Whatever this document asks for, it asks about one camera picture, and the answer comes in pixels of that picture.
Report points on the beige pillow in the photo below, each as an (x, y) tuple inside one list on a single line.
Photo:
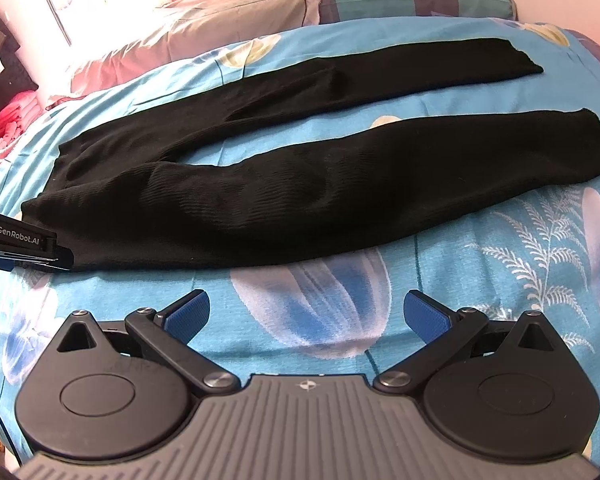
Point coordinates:
[(178, 30)]

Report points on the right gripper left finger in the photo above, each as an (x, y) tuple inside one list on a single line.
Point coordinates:
[(113, 390)]

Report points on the pink folded clothes pile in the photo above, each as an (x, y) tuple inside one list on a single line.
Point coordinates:
[(21, 112)]

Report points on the black hanging garment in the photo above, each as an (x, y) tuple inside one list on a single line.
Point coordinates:
[(14, 77)]

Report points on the blue floral bed sheet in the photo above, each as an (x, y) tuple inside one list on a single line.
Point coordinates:
[(342, 314)]

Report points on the black knit pants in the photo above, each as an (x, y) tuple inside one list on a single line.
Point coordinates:
[(120, 197)]

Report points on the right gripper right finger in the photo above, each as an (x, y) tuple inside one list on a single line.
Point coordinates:
[(507, 390)]

